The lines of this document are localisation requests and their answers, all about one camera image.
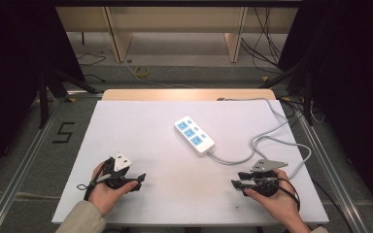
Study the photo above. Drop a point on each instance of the black metal stand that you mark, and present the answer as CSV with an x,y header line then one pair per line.
x,y
50,90
304,93

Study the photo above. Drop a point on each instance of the yellow tape roll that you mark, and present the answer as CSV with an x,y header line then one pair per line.
x,y
142,71

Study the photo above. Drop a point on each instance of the aluminium floor rail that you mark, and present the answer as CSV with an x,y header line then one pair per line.
x,y
22,165
330,174

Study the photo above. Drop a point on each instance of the white power strip blue sockets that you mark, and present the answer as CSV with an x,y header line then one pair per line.
x,y
194,134

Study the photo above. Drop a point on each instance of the black tape floor mark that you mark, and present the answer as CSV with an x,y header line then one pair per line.
x,y
64,132

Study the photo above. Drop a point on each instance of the small wooden table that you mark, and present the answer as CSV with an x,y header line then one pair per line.
x,y
187,94

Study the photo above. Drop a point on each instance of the person's left hand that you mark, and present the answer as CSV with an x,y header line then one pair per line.
x,y
108,195

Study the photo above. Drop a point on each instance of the person's right hand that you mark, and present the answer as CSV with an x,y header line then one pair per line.
x,y
280,204

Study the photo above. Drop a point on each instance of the beige wooden desk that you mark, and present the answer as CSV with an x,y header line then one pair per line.
x,y
175,19

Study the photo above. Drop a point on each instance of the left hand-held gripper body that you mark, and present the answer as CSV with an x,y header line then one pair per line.
x,y
118,174

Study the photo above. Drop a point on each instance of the white table mat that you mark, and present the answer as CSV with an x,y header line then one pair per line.
x,y
175,181

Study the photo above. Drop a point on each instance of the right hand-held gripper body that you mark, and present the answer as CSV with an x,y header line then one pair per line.
x,y
264,181

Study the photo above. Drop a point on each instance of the dark curtain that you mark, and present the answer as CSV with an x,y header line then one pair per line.
x,y
13,64
353,81

